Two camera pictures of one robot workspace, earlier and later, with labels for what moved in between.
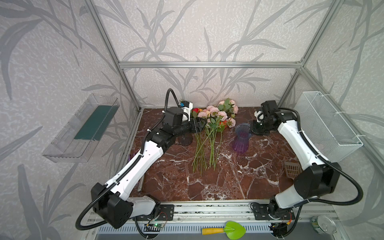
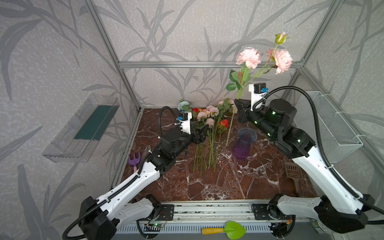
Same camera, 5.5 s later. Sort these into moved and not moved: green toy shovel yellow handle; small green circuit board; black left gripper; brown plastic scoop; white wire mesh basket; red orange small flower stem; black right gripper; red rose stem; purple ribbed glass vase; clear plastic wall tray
Moved: black right gripper; purple ribbed glass vase; black left gripper
Not moved: small green circuit board; white wire mesh basket; brown plastic scoop; green toy shovel yellow handle; clear plastic wall tray; red rose stem; red orange small flower stem
